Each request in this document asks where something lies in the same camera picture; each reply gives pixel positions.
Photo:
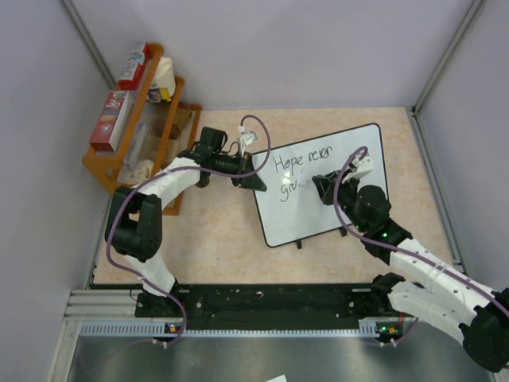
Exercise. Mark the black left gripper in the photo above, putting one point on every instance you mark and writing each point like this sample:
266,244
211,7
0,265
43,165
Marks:
250,181

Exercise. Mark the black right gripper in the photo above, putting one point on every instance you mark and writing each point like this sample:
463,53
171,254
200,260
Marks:
326,191

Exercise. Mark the white whiteboard black frame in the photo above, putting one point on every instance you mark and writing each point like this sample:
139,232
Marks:
289,212

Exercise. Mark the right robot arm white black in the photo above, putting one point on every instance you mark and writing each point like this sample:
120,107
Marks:
473,314

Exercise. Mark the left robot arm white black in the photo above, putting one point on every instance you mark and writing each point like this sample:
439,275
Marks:
134,227

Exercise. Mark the orange wooden shelf rack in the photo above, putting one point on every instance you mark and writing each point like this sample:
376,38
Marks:
146,131

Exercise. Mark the lower red foil box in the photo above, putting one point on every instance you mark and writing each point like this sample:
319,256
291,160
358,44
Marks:
109,127

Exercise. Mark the upper red white box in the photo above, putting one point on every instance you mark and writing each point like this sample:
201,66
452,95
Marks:
132,71

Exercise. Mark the white paper sheet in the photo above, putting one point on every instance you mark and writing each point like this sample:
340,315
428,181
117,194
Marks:
281,378

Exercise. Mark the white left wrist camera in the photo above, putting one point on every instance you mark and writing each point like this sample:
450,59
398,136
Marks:
245,139

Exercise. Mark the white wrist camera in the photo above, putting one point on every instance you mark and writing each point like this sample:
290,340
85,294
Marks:
361,166
245,139

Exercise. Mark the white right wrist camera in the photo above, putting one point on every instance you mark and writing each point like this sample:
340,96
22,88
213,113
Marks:
361,166

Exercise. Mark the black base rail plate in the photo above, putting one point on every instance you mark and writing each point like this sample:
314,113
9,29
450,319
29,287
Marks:
306,306

